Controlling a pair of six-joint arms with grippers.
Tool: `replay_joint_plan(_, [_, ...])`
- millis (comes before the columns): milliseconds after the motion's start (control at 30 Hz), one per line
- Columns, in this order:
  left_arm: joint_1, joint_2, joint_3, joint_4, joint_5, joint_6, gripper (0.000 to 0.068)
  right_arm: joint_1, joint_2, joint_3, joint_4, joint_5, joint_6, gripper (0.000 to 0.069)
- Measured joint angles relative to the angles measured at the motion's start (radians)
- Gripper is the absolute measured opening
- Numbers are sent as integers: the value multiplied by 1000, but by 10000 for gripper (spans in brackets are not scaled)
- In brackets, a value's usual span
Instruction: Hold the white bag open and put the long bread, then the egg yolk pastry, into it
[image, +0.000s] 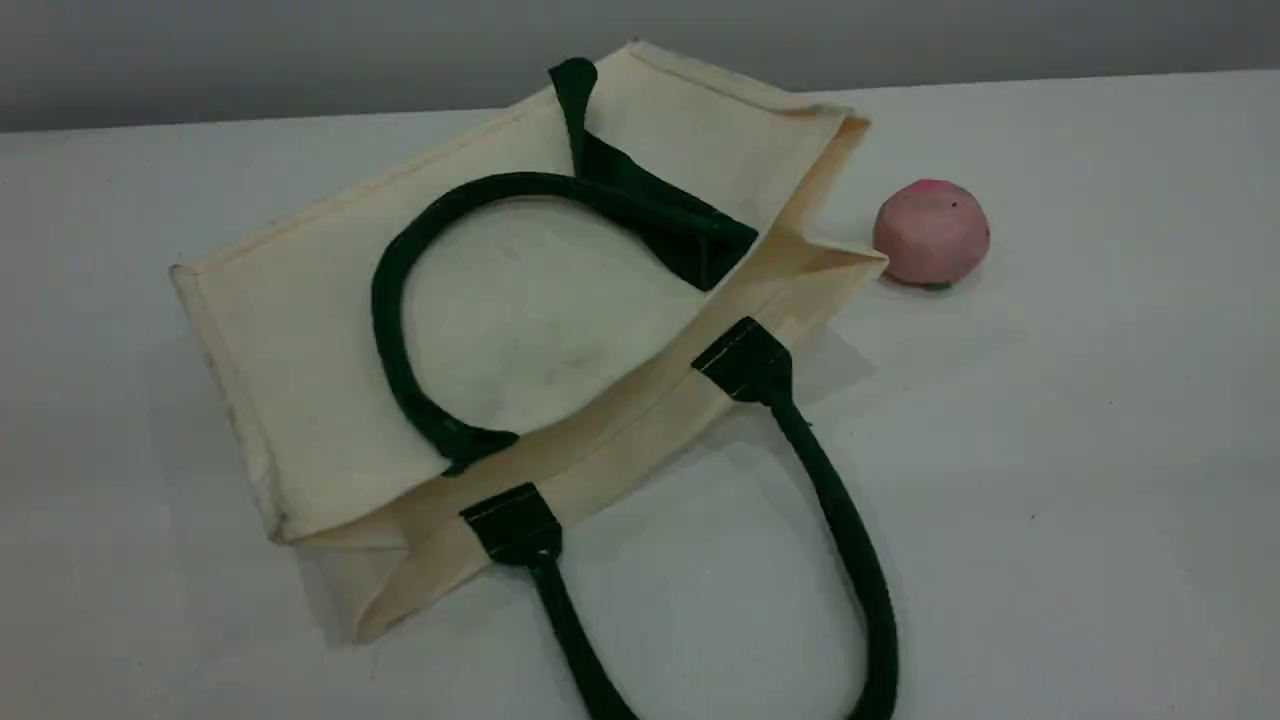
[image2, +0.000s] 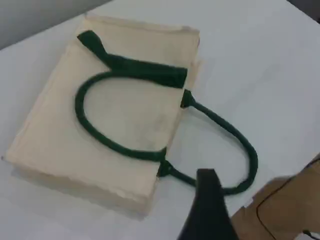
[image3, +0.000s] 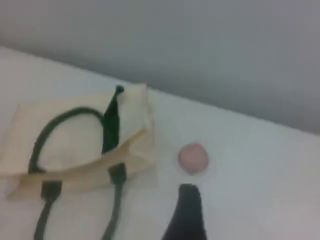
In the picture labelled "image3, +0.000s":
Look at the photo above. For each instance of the pink peach bun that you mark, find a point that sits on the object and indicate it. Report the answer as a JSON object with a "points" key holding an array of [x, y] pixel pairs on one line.
{"points": [[193, 158]]}

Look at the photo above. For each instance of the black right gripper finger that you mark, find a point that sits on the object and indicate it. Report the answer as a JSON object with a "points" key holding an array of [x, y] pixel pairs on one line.
{"points": [[187, 217]]}

